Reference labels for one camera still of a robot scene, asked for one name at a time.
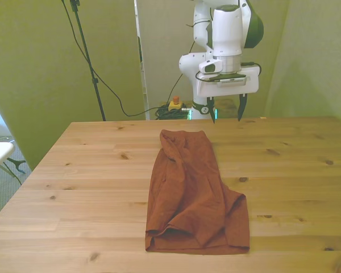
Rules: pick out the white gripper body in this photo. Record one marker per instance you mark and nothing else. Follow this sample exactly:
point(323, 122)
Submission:
point(230, 88)

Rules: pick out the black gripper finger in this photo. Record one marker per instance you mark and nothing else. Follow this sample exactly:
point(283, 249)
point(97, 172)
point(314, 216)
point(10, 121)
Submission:
point(212, 109)
point(242, 106)

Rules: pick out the rust brown shorts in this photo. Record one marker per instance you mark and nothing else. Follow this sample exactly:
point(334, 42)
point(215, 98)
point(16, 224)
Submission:
point(187, 193)

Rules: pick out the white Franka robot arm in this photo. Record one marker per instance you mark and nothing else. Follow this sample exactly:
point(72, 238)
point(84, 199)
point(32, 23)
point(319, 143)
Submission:
point(227, 28)

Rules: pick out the yellow emergency stop button box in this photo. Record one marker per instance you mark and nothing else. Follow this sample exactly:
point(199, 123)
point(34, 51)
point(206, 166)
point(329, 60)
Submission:
point(174, 106)

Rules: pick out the black tripod pole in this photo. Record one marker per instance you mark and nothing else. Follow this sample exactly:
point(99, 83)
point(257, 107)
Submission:
point(96, 85)

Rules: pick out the black stand foot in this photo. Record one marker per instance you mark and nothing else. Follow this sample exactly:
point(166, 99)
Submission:
point(17, 162)

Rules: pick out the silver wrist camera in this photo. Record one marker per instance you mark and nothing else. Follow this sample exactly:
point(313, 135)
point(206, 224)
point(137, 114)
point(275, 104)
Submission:
point(233, 81)

